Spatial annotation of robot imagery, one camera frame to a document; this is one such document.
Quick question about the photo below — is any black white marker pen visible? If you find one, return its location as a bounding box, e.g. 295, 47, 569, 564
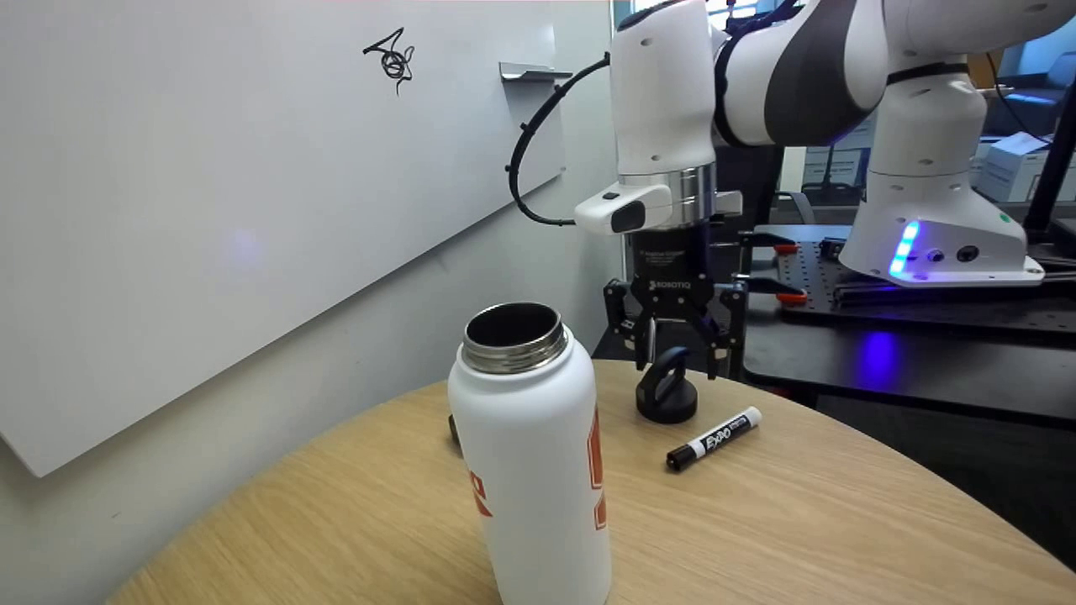
661, 405, 768, 474

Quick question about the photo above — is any white cardboard box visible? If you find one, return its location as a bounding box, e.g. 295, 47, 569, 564
973, 132, 1051, 210

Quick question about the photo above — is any black slanted pole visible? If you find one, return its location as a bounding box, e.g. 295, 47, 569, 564
1022, 64, 1076, 238

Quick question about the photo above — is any round wooden table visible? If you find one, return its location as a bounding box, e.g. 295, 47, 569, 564
105, 355, 1076, 605

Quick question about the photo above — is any grey whiteboard tray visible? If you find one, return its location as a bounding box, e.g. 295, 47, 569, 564
499, 56, 579, 87

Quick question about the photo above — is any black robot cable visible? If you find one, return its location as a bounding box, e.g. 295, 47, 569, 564
502, 50, 620, 230

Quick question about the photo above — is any black flask lid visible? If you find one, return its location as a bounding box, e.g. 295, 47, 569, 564
631, 344, 701, 427

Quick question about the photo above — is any black robot desk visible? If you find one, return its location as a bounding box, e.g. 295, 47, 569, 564
592, 221, 1076, 423

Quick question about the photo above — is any orange handled clamp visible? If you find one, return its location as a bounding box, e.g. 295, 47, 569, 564
735, 230, 801, 258
735, 274, 814, 314

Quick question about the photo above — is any large whiteboard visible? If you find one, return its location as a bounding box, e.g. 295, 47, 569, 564
0, 0, 569, 480

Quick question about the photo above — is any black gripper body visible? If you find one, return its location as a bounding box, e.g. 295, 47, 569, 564
622, 221, 723, 340

